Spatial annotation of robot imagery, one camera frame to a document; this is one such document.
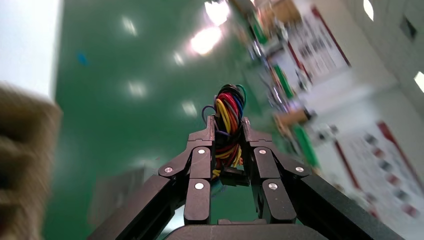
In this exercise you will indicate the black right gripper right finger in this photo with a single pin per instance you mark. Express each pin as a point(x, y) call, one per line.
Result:
point(275, 198)

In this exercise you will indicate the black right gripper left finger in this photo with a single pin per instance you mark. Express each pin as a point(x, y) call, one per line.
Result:
point(198, 198)

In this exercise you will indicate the distant workstation shelf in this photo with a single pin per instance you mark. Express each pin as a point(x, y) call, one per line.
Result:
point(285, 82)

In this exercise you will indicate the brown cardboard divider box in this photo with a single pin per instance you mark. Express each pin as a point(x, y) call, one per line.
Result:
point(23, 149)

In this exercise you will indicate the red-edged wall poster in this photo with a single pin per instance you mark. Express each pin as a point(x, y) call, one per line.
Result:
point(314, 43)
point(381, 165)

